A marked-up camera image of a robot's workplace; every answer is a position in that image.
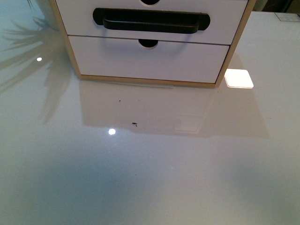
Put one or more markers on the black drawer handle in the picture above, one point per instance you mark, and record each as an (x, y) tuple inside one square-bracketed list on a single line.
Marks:
[(151, 20)]

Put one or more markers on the wooden drawer cabinet frame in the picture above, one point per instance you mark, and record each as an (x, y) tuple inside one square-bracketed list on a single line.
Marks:
[(149, 43)]

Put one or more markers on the white drawer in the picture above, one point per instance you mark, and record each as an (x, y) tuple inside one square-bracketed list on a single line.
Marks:
[(173, 61), (225, 16)]

